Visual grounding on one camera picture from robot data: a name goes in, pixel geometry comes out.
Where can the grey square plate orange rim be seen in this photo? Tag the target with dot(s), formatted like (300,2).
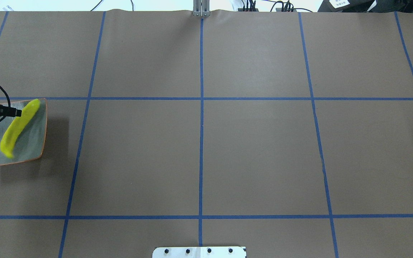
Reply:
(22,138)

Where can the aluminium frame post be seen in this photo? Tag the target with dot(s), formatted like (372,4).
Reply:
(201,8)

